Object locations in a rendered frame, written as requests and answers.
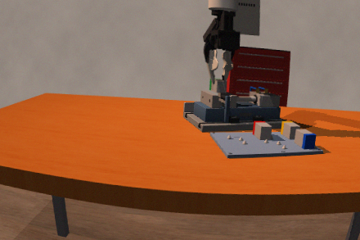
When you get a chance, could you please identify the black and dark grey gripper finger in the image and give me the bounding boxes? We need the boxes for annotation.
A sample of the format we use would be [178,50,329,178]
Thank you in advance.
[222,49,235,80]
[204,39,218,84]

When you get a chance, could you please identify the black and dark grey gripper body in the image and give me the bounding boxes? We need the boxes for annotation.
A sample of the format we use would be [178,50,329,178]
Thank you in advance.
[208,10,241,51]

